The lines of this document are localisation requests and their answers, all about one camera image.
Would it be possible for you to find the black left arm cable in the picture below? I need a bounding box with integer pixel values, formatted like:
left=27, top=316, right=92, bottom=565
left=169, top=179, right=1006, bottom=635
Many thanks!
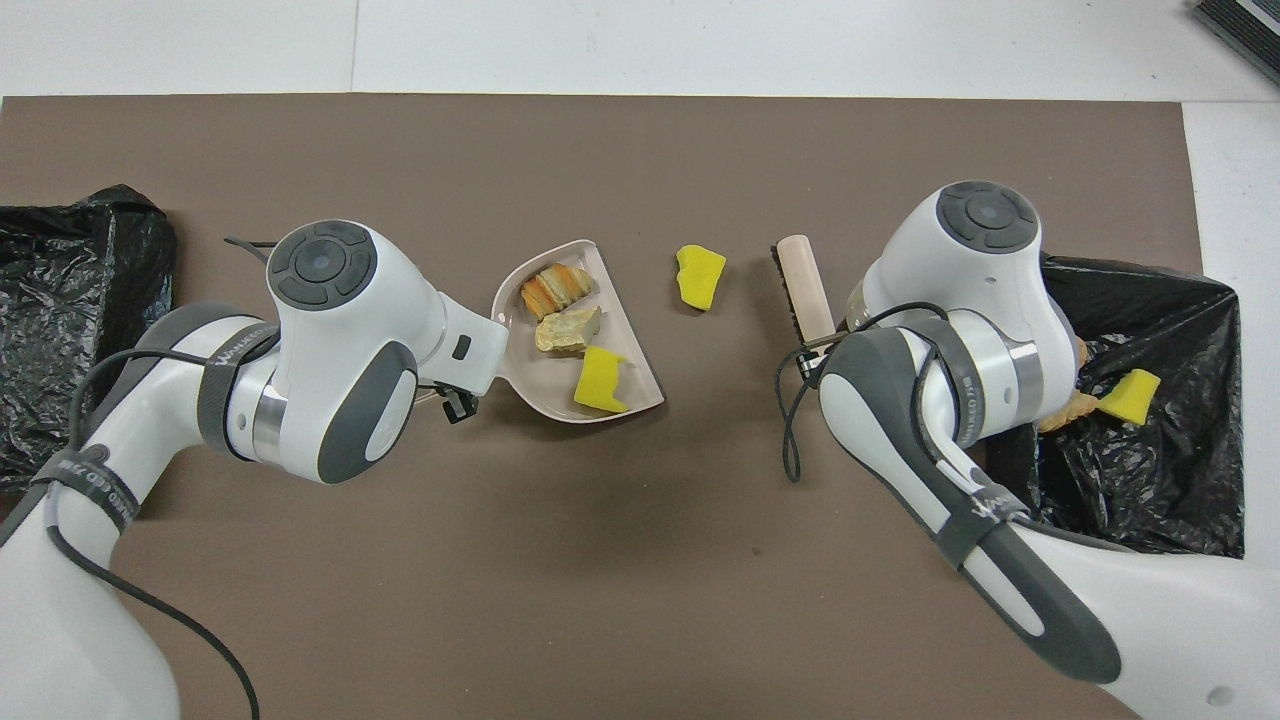
left=45, top=236, right=291, bottom=720

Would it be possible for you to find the yellow sponge piece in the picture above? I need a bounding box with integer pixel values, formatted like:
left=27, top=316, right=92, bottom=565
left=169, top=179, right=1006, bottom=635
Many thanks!
left=1097, top=368, right=1163, bottom=425
left=676, top=245, right=728, bottom=313
left=573, top=345, right=631, bottom=415

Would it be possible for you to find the beige plastic dustpan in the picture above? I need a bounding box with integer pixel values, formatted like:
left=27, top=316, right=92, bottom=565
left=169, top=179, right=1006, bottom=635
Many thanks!
left=490, top=238, right=666, bottom=425

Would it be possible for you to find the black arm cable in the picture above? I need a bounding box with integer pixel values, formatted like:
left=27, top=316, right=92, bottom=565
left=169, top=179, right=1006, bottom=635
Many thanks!
left=775, top=300, right=1141, bottom=553
left=45, top=236, right=291, bottom=720

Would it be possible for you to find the black bag lined bin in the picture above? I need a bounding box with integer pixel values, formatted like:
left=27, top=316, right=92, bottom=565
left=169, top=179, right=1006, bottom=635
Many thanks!
left=0, top=184, right=179, bottom=491
left=990, top=255, right=1247, bottom=559

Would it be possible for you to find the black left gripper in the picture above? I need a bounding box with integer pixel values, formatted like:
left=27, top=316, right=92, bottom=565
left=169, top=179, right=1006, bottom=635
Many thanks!
left=435, top=380, right=481, bottom=426

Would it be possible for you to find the dark ribbed device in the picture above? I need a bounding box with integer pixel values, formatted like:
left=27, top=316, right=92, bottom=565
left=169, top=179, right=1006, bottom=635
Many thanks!
left=1190, top=0, right=1280, bottom=86

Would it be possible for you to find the beige foam rock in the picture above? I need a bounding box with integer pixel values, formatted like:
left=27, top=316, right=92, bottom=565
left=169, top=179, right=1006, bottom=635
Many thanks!
left=1040, top=390, right=1101, bottom=434
left=520, top=262, right=595, bottom=321
left=534, top=305, right=604, bottom=355

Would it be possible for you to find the large brown table mat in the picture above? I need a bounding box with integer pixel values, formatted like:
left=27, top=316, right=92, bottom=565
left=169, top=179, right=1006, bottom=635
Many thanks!
left=0, top=95, right=1256, bottom=720

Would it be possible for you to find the beige hand brush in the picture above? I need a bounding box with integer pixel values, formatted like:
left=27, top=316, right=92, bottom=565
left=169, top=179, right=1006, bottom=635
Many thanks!
left=772, top=234, right=836, bottom=346

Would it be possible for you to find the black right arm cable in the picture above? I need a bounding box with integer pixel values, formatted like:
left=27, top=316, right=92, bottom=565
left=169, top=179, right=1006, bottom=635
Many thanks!
left=775, top=300, right=1141, bottom=553

